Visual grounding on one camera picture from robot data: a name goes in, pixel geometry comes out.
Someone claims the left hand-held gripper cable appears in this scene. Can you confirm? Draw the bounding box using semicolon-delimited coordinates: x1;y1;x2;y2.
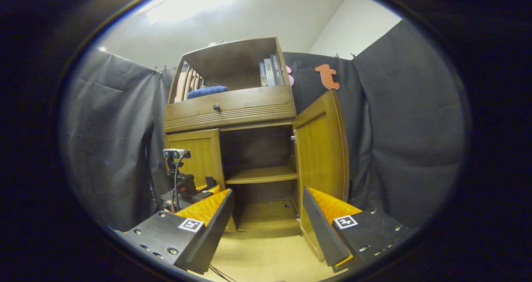
171;153;186;213

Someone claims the wooden cabinet drawer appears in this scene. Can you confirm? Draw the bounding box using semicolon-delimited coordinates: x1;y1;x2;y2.
163;85;297;134

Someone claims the light grey book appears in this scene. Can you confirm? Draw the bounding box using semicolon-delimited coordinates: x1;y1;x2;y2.
264;58;276;87

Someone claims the blue folded towel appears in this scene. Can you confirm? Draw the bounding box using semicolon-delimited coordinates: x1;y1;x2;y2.
187;86;229;100

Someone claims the wooden inner cabinet shelf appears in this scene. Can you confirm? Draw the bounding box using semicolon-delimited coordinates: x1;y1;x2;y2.
226;166;298;185

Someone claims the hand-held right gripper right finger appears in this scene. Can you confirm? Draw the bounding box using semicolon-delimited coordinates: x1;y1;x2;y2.
302;186;412;273

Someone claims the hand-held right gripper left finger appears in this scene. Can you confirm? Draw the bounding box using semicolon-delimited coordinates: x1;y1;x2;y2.
114;188;235;275

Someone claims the wooden double-door shoe cabinet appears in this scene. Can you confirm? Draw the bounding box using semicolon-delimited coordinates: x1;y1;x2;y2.
163;37;351;262

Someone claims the wooden shoe cabinet door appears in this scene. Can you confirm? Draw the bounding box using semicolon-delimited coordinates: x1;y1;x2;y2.
165;129;227;233
292;89;351;262

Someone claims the black backdrop cloth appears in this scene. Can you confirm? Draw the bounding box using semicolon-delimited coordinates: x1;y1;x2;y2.
60;19;472;233

